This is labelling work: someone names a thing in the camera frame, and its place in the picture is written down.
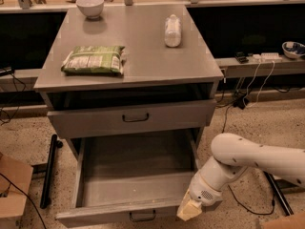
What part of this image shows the white ceramic bowl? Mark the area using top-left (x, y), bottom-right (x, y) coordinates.
top-left (75, 0), bottom-right (104, 19)

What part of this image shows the cardboard box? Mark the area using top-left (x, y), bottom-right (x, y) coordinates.
top-left (0, 153), bottom-right (33, 229)

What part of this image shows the small black device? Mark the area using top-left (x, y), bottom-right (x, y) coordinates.
top-left (235, 52), bottom-right (249, 64)

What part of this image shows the right black metal leg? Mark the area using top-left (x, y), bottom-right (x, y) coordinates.
top-left (264, 173), bottom-right (294, 217)

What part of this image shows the white power strip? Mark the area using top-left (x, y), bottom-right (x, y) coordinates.
top-left (253, 52), bottom-right (282, 62)

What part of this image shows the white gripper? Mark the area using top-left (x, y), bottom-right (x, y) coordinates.
top-left (176, 172), bottom-right (222, 221)

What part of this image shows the grey top drawer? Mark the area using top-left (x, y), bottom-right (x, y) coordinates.
top-left (48, 99), bottom-right (215, 138)

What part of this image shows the green snack bag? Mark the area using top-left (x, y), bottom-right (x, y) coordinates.
top-left (61, 46), bottom-right (125, 75)

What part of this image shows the grey drawer cabinet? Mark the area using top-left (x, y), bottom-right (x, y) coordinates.
top-left (33, 4), bottom-right (225, 160)

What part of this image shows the blue patterned bowl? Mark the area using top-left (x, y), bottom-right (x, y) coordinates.
top-left (282, 41), bottom-right (305, 59)

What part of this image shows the grey drawer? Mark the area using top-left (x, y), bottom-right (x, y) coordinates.
top-left (48, 99), bottom-right (215, 138)
top-left (56, 130), bottom-right (200, 228)

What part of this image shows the black floor cable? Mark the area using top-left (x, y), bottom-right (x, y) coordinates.
top-left (220, 104), bottom-right (276, 217)

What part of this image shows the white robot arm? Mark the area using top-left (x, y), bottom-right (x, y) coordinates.
top-left (177, 133), bottom-right (305, 221)

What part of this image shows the black metal leg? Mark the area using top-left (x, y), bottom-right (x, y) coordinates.
top-left (264, 173), bottom-right (294, 217)
top-left (40, 135), bottom-right (63, 209)

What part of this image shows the black power adapter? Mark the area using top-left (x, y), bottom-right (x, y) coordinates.
top-left (234, 96), bottom-right (249, 110)

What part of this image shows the white plastic bottle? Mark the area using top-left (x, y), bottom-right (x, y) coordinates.
top-left (164, 14), bottom-right (182, 48)

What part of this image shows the white cable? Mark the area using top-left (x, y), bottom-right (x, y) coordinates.
top-left (246, 60), bottom-right (276, 109)

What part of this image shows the left black metal leg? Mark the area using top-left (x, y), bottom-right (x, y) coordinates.
top-left (40, 135), bottom-right (63, 209)

